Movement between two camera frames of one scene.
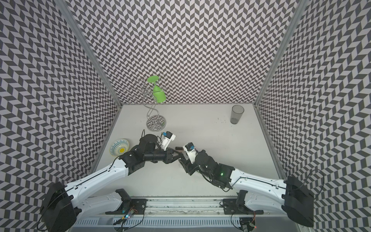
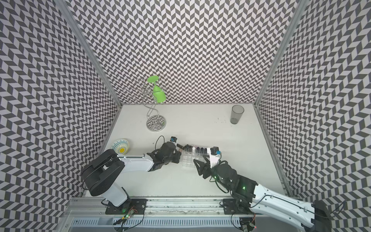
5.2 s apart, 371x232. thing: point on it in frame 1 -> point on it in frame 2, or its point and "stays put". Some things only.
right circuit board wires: [248, 224] stays put
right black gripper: [187, 166] -> [204, 168]
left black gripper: [169, 157] stays put
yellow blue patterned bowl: [119, 147] stays put
